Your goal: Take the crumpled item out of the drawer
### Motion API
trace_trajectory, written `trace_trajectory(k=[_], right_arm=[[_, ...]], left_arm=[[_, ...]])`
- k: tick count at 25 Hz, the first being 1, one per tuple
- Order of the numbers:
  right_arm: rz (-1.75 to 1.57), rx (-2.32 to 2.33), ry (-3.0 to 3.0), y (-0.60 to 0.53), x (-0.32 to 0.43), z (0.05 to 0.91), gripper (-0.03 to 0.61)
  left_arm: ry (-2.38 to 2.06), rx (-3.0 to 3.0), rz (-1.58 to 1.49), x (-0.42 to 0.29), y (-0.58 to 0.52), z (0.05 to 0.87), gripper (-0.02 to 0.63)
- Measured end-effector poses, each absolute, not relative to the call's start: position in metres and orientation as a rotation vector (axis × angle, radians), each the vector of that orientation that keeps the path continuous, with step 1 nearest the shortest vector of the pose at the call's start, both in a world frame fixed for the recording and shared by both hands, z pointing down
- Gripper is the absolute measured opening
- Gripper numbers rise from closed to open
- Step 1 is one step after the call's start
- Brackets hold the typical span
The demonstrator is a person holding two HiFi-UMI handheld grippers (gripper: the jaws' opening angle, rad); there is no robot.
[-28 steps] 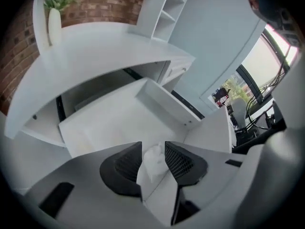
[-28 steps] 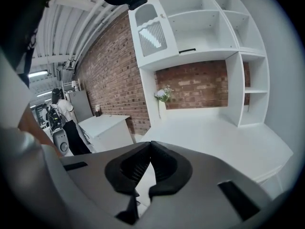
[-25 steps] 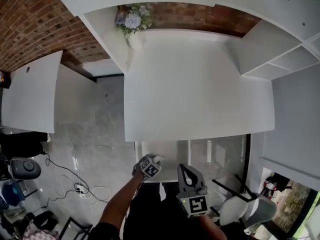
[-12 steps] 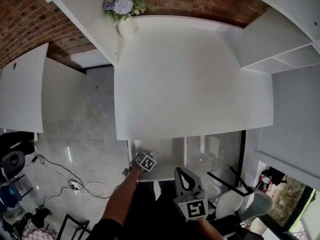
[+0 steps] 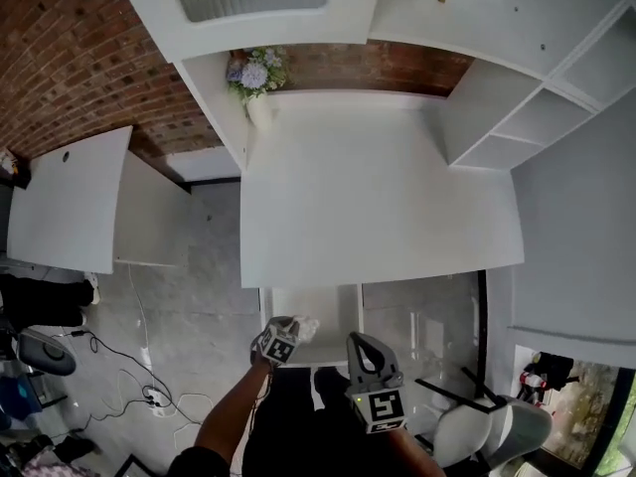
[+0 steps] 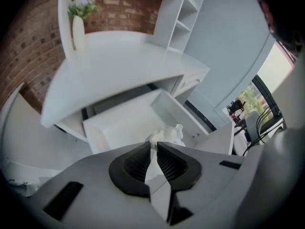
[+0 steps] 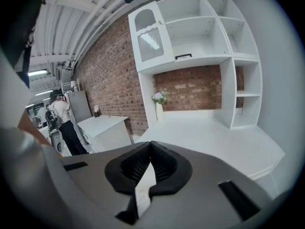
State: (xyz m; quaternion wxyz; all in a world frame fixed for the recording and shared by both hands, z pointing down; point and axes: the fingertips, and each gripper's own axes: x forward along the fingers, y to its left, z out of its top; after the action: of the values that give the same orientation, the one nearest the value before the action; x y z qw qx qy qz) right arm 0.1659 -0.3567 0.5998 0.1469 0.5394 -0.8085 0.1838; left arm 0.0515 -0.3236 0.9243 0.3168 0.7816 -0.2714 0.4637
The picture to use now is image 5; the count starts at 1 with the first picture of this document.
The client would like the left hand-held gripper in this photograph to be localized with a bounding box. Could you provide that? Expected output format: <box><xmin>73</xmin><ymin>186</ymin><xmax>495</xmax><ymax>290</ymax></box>
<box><xmin>248</xmin><ymin>315</ymin><xmax>302</xmax><ymax>368</ymax></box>

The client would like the white and grey chair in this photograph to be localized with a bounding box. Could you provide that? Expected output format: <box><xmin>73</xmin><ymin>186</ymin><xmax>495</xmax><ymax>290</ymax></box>
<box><xmin>412</xmin><ymin>364</ymin><xmax>555</xmax><ymax>472</ymax></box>

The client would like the black bag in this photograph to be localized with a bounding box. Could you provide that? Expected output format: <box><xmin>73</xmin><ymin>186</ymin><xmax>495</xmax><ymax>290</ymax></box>
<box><xmin>535</xmin><ymin>350</ymin><xmax>580</xmax><ymax>393</ymax></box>

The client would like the person's left forearm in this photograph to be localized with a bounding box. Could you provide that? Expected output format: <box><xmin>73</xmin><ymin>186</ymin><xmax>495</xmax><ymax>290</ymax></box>
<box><xmin>192</xmin><ymin>359</ymin><xmax>275</xmax><ymax>466</ymax></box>

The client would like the black floor cable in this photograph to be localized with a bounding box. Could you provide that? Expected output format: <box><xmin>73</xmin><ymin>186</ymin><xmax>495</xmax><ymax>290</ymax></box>
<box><xmin>57</xmin><ymin>329</ymin><xmax>175</xmax><ymax>424</ymax></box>

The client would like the white floor cable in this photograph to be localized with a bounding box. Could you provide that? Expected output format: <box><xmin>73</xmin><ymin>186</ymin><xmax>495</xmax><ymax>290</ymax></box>
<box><xmin>126</xmin><ymin>261</ymin><xmax>216</xmax><ymax>439</ymax></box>

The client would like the person's right forearm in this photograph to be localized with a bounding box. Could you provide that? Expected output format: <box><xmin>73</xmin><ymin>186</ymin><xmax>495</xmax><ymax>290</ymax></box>
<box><xmin>385</xmin><ymin>425</ymin><xmax>446</xmax><ymax>477</ymax></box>

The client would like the person's black clothing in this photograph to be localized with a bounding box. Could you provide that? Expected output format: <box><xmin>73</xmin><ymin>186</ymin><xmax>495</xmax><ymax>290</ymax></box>
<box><xmin>166</xmin><ymin>364</ymin><xmax>398</xmax><ymax>477</ymax></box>

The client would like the grey round floor appliance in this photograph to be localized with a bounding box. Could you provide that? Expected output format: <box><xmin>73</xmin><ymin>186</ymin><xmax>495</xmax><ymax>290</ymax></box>
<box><xmin>16</xmin><ymin>328</ymin><xmax>78</xmax><ymax>378</ymax></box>

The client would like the black-framed window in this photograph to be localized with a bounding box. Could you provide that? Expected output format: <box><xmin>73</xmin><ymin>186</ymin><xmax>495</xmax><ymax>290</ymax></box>
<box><xmin>511</xmin><ymin>343</ymin><xmax>636</xmax><ymax>477</ymax></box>

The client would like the white vase with flowers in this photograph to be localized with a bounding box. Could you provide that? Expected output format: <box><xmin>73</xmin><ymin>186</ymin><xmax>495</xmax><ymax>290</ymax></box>
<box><xmin>226</xmin><ymin>46</ymin><xmax>293</xmax><ymax>134</ymax></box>

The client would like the white hutch desk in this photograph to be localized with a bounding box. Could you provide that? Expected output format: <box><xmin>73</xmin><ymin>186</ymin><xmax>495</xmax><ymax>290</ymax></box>
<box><xmin>111</xmin><ymin>0</ymin><xmax>636</xmax><ymax>290</ymax></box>

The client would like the plain white desk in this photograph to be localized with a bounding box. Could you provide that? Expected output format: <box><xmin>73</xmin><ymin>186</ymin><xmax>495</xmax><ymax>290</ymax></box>
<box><xmin>6</xmin><ymin>125</ymin><xmax>194</xmax><ymax>276</ymax></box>

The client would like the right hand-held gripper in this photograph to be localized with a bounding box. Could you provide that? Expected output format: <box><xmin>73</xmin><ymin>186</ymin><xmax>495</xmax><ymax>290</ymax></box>
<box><xmin>345</xmin><ymin>331</ymin><xmax>409</xmax><ymax>436</ymax></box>

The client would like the white cloth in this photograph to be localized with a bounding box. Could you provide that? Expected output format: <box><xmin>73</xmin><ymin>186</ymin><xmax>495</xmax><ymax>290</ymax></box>
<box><xmin>291</xmin><ymin>316</ymin><xmax>322</xmax><ymax>346</ymax></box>

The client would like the white power strip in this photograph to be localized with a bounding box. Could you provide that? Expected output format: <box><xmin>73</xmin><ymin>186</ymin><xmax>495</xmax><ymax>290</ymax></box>
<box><xmin>141</xmin><ymin>385</ymin><xmax>174</xmax><ymax>418</ymax></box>

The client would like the red and white bottle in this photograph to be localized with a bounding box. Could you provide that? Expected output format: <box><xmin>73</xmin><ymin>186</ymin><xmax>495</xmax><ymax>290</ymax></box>
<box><xmin>519</xmin><ymin>350</ymin><xmax>549</xmax><ymax>393</ymax></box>

